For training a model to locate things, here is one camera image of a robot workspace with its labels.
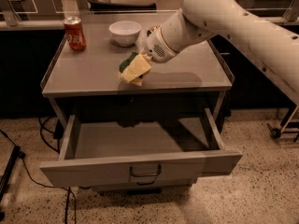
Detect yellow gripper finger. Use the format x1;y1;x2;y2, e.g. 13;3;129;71
129;53;152;78

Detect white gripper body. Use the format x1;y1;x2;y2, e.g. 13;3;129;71
144;21;184;63

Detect green and yellow sponge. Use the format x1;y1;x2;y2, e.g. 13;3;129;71
119;52;142;86

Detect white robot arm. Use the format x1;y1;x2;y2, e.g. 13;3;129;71
120;0;299;105

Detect open grey top drawer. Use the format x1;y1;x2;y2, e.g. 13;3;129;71
40;108;242;190

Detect gold crushed soda can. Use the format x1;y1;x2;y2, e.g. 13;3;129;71
147;25;160;37

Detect white bowl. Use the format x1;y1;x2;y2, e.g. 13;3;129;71
109;21;141;47

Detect grey metal cabinet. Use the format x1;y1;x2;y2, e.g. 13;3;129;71
39;11;235;196

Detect red soda can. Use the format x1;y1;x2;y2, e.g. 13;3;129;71
64;16;86;51

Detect black stand on floor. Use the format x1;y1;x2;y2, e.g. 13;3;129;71
0;146;21;202

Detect metal drawer handle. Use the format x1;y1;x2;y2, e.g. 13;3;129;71
129;164;162;177

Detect lower drawer handle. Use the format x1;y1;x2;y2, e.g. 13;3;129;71
136;181;155;186

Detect black floor cable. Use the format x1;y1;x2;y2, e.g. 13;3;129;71
0;115;78;224

